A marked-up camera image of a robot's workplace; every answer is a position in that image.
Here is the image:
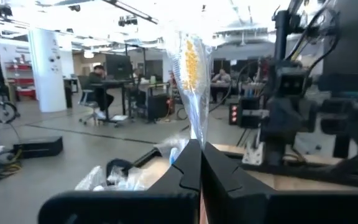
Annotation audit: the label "person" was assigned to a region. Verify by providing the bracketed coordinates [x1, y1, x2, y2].
[86, 64, 115, 121]
[211, 68, 233, 104]

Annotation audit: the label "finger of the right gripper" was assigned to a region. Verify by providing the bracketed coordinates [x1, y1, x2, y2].
[261, 98, 293, 141]
[292, 98, 318, 139]

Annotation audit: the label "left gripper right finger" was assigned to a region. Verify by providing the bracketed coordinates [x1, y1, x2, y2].
[201, 141, 358, 224]

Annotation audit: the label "black overhead camera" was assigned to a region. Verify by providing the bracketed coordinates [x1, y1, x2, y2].
[117, 14, 139, 27]

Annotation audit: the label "black box red lights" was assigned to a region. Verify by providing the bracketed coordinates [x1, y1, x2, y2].
[227, 102, 241, 126]

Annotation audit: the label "black computer tower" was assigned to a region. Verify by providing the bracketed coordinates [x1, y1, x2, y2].
[147, 93, 173, 123]

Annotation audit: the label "black desk monitor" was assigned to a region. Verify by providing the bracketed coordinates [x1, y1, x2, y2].
[104, 53, 134, 82]

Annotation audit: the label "orange white toothbrush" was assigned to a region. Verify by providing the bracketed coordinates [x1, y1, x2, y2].
[162, 29, 214, 151]

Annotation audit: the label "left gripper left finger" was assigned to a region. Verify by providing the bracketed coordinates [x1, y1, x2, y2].
[37, 139, 202, 224]

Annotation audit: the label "white building pillar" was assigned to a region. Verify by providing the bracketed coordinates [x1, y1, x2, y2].
[27, 28, 68, 113]

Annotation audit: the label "black office desk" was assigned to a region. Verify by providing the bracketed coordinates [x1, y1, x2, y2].
[89, 79, 144, 127]

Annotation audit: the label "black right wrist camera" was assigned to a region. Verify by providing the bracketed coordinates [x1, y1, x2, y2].
[273, 65, 310, 98]

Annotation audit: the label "black floor case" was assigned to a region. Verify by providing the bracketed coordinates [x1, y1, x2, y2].
[12, 136, 64, 159]

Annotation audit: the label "grey office chair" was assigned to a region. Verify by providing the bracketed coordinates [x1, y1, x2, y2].
[77, 75, 107, 127]

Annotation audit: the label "red storage shelf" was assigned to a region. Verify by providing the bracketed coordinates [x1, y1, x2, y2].
[4, 60, 37, 100]

